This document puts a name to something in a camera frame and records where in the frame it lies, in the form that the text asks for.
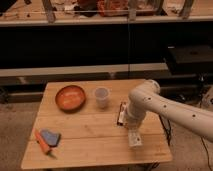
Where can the clear plastic bottle white label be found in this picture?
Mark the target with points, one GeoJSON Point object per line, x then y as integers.
{"type": "Point", "coordinates": [134, 138]}

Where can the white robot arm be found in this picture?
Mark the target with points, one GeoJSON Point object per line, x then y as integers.
{"type": "Point", "coordinates": [146, 97]}

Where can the orange ceramic bowl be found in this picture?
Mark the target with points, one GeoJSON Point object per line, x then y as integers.
{"type": "Point", "coordinates": [70, 98]}

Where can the clear plastic cup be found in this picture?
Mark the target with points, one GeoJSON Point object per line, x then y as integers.
{"type": "Point", "coordinates": [102, 97]}

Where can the dark chocolate bar package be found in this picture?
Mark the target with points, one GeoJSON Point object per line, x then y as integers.
{"type": "Point", "coordinates": [121, 114]}

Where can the wooden folding table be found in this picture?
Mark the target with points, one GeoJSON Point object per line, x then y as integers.
{"type": "Point", "coordinates": [91, 136]}

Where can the blue cloth piece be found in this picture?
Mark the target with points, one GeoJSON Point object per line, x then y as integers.
{"type": "Point", "coordinates": [52, 139]}

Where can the orange toy carrot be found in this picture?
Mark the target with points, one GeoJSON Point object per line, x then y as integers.
{"type": "Point", "coordinates": [46, 149]}

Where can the cluttered background shelf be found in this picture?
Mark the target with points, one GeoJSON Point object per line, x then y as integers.
{"type": "Point", "coordinates": [97, 12]}

